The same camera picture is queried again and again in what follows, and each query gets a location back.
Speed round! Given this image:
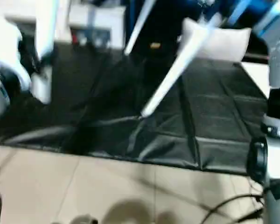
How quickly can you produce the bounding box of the white plastic table leg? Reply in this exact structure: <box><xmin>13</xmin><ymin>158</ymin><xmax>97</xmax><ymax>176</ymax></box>
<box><xmin>140</xmin><ymin>16</ymin><xmax>224</xmax><ymax>118</ymax></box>
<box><xmin>124</xmin><ymin>0</ymin><xmax>157</xmax><ymax>56</ymax></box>
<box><xmin>30</xmin><ymin>0</ymin><xmax>60</xmax><ymax>105</ymax></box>

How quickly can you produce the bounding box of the white cabinet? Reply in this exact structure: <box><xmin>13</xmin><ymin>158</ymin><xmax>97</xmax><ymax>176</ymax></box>
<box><xmin>0</xmin><ymin>0</ymin><xmax>127</xmax><ymax>51</ymax></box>

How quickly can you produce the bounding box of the black work mat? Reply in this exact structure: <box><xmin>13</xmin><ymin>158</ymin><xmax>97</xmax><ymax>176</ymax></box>
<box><xmin>0</xmin><ymin>42</ymin><xmax>271</xmax><ymax>174</ymax></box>

